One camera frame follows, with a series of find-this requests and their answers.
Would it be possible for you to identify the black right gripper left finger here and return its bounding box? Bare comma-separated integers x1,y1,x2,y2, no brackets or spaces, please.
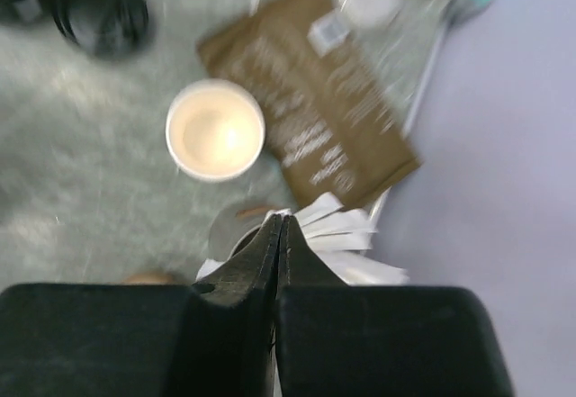
170,214,280,396

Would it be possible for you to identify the brown pulp cup carrier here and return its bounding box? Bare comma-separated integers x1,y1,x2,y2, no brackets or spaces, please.
121,271,177,285

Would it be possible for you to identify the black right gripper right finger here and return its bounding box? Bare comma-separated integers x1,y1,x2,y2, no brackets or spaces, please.
275,216,351,396

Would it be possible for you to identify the brown kraft coffee pouch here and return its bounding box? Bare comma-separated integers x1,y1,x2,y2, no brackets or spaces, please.
197,0,419,208

